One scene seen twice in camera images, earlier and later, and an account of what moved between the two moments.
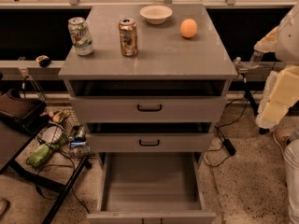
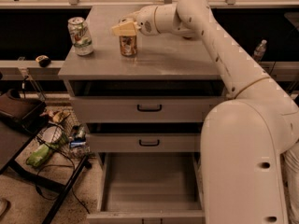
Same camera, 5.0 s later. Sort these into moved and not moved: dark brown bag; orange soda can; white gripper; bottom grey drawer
Moved: white gripper
Not moved: bottom grey drawer; dark brown bag; orange soda can
